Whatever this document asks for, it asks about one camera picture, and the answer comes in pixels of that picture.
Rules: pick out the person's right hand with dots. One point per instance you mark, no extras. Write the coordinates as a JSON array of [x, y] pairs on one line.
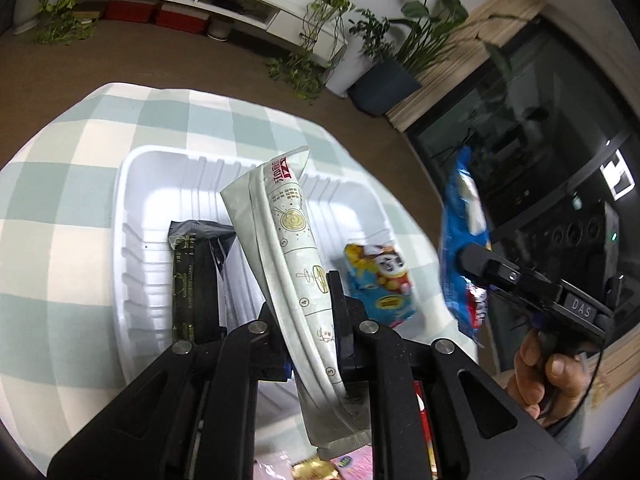
[[548, 388]]

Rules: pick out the red storage box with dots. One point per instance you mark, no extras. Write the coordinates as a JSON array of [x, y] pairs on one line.
[[182, 18], [133, 11]]

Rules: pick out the tall plant dark pot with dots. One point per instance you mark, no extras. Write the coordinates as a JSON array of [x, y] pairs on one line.
[[420, 36]]

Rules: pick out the pink snack packet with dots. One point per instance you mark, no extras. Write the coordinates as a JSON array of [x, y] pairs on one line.
[[278, 465]]

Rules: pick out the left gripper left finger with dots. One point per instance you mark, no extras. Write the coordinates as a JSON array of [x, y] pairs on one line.
[[258, 349]]

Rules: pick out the gold red pie packet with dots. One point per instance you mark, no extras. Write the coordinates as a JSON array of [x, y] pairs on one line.
[[315, 469]]

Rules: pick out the trailing vine plant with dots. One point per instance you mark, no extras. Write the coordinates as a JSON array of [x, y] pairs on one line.
[[319, 42]]

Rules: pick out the black snack bar packet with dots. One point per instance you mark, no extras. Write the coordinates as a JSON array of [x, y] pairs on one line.
[[199, 250]]

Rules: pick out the blue panda snack bag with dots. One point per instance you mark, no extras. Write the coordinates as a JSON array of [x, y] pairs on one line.
[[377, 275]]

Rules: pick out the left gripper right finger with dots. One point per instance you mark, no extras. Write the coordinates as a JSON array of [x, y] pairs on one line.
[[352, 327]]

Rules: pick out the white grey snack pouch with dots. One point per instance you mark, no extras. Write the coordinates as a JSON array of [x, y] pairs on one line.
[[268, 211]]

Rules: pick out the blue yellow snack packet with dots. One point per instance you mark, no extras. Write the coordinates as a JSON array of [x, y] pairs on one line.
[[463, 223]]

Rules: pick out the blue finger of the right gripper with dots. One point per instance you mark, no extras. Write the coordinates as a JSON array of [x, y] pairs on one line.
[[486, 269]]

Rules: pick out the checkered green white tablecloth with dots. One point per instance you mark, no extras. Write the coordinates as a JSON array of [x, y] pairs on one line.
[[59, 364]]

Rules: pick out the white plastic tray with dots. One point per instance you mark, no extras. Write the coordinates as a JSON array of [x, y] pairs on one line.
[[156, 186]]

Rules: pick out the small plant white pot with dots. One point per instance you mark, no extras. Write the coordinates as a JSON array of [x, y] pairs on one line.
[[368, 42]]

